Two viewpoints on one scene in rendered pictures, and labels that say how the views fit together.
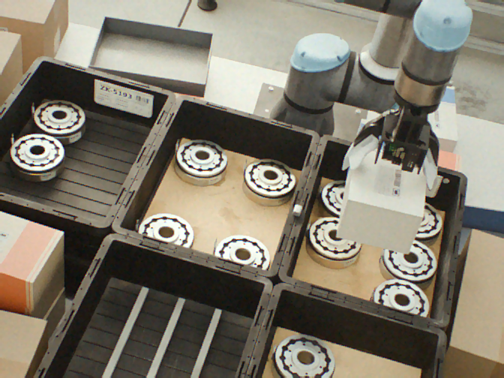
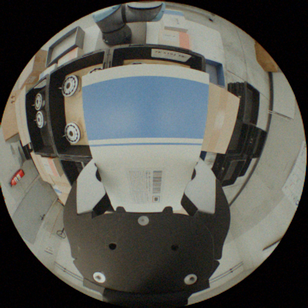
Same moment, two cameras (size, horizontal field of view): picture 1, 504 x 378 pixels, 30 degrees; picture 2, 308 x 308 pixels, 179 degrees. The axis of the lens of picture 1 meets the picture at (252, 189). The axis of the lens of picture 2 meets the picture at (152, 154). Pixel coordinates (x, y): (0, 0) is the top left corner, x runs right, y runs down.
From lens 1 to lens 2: 1.54 m
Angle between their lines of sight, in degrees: 74
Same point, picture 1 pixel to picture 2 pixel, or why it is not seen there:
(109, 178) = not seen: hidden behind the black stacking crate
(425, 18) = not seen: outside the picture
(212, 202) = (80, 101)
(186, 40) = (72, 32)
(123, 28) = (55, 44)
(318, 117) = (119, 31)
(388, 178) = (144, 187)
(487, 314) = (207, 130)
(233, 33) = not seen: hidden behind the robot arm
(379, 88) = (143, 12)
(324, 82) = (111, 19)
